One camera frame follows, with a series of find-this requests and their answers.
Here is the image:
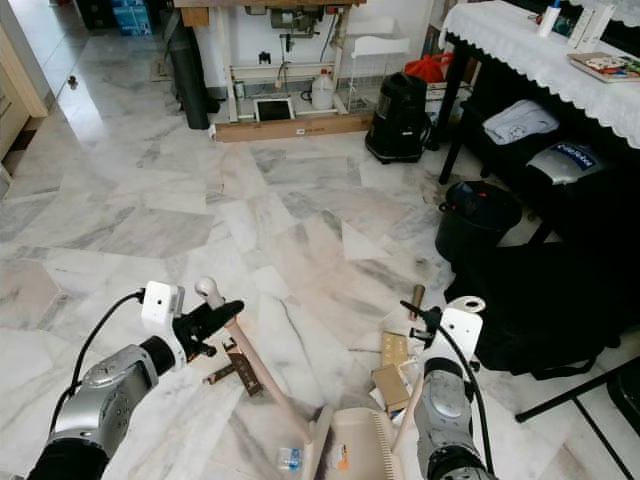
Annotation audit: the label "beige long handled broom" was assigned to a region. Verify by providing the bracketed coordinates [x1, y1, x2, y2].
[194, 276, 337, 480]

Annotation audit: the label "beige long handled dustpan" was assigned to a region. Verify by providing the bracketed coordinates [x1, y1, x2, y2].
[324, 295, 487, 480]

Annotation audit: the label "small clear plastic bottle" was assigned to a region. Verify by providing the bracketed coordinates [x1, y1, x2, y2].
[276, 446, 307, 474]

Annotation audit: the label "small brown tube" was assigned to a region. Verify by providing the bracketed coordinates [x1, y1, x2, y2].
[409, 284, 427, 322]

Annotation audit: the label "tan cardboard piece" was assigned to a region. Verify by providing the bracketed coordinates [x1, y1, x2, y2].
[379, 331, 412, 369]
[371, 364, 412, 414]

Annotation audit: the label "dark brown wooden stick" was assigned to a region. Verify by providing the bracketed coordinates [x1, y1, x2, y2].
[204, 339, 267, 399]

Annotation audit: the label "clear plastic wrapper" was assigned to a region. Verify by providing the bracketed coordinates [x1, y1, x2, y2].
[400, 349, 429, 393]

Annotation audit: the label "black round drum vacuum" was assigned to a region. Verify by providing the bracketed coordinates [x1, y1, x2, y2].
[436, 179, 525, 264]

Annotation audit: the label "pile of black bags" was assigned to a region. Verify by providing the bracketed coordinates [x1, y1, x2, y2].
[448, 62, 640, 378]

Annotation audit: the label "black folding table legs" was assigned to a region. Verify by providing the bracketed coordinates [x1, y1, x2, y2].
[514, 354, 640, 480]

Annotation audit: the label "black canister vacuum cleaner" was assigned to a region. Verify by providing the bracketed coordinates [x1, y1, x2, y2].
[364, 71, 437, 165]

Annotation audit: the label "long wooden board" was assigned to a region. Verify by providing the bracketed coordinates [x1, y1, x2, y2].
[212, 111, 374, 144]

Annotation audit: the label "white framed black pedal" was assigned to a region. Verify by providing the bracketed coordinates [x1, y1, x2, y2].
[252, 96, 297, 125]

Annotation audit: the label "silver bag blue label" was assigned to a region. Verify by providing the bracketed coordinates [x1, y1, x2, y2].
[524, 139, 607, 187]

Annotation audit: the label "white folded cloth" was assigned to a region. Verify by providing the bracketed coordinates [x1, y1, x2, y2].
[481, 97, 562, 147]

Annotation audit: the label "white plastic jug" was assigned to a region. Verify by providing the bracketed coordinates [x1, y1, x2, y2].
[309, 67, 337, 112]

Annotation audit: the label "black rolled mat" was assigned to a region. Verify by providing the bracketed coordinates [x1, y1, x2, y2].
[164, 9, 212, 132]

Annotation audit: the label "red bag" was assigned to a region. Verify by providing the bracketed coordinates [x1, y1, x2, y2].
[404, 51, 457, 85]

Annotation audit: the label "white sewing machine table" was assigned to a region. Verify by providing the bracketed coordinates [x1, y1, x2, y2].
[174, 0, 413, 126]

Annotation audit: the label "table with white lace cloth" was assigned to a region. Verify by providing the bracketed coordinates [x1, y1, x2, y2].
[438, 0, 640, 186]

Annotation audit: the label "light wooden cabinet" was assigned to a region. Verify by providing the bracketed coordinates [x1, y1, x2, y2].
[0, 28, 52, 158]

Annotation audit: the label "colourful book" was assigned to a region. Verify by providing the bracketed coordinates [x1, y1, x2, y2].
[566, 49, 640, 84]

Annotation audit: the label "blue carton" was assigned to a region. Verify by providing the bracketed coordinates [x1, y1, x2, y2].
[109, 0, 152, 37]

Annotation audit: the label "white bottle blue cap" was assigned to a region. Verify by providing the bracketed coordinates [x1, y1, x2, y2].
[537, 0, 565, 40]

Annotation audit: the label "white upright boxes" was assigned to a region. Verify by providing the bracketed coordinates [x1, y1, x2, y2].
[566, 4, 617, 52]

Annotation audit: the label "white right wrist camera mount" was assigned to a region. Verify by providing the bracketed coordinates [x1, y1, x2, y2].
[439, 307, 485, 364]

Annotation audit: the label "white wire basket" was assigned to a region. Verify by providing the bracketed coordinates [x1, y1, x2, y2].
[334, 34, 412, 107]

